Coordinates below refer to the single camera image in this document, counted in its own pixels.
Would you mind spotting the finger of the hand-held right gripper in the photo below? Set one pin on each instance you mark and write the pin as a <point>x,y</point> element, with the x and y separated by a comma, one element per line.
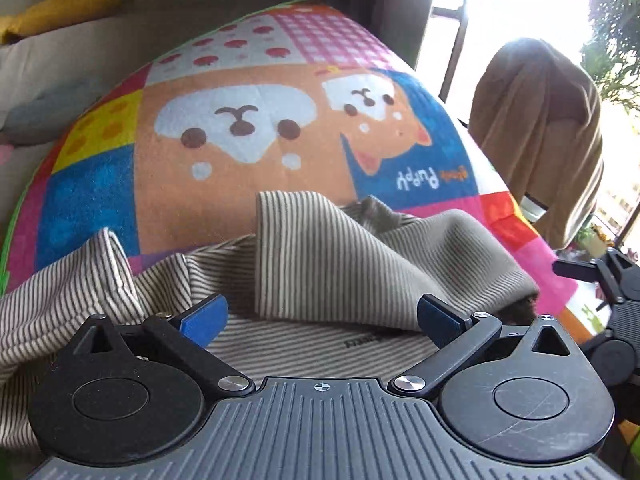
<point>575,268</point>
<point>620,347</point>

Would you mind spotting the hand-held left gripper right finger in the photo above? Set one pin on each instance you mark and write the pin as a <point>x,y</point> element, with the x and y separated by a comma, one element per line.
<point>440,317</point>

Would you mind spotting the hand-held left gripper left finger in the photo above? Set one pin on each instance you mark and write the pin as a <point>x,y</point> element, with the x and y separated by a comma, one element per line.
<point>205,317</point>

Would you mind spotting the striped beige shirt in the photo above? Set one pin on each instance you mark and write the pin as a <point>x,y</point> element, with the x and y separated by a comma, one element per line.
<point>300,260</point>

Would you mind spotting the colourful puppy printed blanket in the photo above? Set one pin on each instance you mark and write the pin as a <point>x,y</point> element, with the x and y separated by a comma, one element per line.
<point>225,170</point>

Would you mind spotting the tall green palm plant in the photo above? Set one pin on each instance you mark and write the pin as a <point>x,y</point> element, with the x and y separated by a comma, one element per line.
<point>617,35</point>

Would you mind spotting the grey-blue plush pillow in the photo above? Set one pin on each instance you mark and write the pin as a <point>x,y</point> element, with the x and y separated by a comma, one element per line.
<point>45,115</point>

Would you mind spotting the beige sofa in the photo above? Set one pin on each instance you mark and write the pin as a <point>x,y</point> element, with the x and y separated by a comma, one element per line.
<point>40,65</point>

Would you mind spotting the yellow plush pillow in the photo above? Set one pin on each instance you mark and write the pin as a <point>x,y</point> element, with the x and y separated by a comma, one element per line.
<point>65,10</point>

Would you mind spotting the dark window frame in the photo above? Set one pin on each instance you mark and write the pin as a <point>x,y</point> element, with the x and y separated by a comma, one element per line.
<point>452,45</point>

